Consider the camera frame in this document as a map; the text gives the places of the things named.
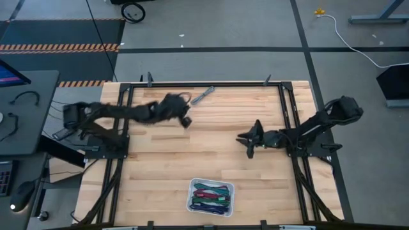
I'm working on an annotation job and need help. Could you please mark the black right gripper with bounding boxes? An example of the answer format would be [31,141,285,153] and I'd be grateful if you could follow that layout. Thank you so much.
[236,119,284,160]

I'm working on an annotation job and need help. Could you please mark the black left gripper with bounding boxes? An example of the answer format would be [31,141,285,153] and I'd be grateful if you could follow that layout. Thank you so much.
[156,92,194,130]

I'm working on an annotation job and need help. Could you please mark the white rectangular tray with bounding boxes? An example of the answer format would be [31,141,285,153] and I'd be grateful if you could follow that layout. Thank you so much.
[186,177,236,219]

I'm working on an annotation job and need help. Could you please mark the black floor mat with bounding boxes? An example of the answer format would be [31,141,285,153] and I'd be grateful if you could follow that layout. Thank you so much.
[0,18,127,88]

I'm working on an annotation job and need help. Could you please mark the black desk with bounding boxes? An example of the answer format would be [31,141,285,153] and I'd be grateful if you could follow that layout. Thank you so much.
[0,70,61,157]

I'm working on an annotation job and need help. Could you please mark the black box on stand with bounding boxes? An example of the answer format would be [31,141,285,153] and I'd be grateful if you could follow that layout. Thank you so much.
[376,63,409,109]

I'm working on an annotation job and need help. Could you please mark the computer monitor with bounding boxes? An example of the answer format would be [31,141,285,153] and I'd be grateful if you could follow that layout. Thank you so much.
[0,59,32,88]

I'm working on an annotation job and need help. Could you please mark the grey table leg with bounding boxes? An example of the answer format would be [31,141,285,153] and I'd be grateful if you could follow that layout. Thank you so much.
[348,0,409,26]

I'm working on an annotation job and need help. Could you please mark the black computer mouse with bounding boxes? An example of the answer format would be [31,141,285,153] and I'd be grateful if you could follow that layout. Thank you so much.
[8,181,36,213]

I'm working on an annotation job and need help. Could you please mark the black keyboard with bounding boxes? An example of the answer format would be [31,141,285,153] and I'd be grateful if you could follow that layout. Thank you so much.
[0,160,14,197]

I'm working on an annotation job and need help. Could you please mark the grey USB-C cable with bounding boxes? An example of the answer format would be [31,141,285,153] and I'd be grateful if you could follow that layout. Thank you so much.
[190,85,216,105]

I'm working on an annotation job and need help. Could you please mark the black aluminium table frame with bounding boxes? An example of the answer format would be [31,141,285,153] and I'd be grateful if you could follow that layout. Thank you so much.
[76,81,409,230]

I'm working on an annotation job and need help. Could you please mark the black floor cable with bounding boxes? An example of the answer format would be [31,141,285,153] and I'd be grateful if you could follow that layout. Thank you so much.
[85,0,119,82]

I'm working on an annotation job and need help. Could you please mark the thin loose wires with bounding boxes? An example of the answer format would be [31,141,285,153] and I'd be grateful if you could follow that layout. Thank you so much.
[47,100,70,122]

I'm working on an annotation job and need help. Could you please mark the white floor cable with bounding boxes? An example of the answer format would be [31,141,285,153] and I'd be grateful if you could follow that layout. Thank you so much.
[316,13,409,69]

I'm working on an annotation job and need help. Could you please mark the curved black desk cable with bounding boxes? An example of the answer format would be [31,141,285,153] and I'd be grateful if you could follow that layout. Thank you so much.
[8,90,41,107]

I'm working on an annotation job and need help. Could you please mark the thin black desk cable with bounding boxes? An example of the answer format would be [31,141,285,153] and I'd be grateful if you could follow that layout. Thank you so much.
[0,112,19,142]

